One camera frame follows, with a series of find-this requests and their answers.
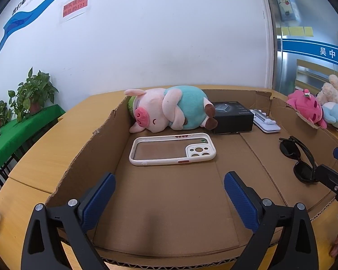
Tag white folding phone stand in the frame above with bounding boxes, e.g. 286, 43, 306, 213
249, 109, 281, 133

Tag brown cardboard box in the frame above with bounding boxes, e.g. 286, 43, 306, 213
44, 88, 338, 268

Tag red paper wall sign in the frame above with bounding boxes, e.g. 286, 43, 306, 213
62, 0, 89, 20

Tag wooden desktop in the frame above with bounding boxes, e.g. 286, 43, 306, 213
0, 86, 338, 270

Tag beige plush toy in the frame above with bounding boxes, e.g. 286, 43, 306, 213
317, 74, 338, 106

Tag blue wall decal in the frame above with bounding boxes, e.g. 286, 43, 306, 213
0, 0, 102, 59

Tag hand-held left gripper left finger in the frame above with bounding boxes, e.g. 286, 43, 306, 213
20, 172, 116, 270

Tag large potted green plant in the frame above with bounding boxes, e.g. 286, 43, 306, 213
8, 67, 59, 123

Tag black sunglasses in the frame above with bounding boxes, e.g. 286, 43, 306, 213
279, 136, 320, 183

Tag black charger box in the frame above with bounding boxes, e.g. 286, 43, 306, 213
211, 101, 255, 135

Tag light blue plush toy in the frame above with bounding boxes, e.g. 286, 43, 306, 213
322, 102, 338, 130

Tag magenta plush toy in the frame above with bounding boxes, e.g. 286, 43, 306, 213
287, 88, 328, 129

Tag cartoon sheep poster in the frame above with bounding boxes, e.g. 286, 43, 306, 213
274, 0, 301, 22

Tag small potted green plant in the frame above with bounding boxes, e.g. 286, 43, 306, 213
0, 100, 12, 128

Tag white clear phone case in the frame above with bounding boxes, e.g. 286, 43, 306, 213
129, 133, 217, 166

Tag pink pig plush toy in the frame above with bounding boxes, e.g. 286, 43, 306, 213
124, 86, 218, 134

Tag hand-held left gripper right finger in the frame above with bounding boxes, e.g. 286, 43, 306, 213
224, 171, 319, 270

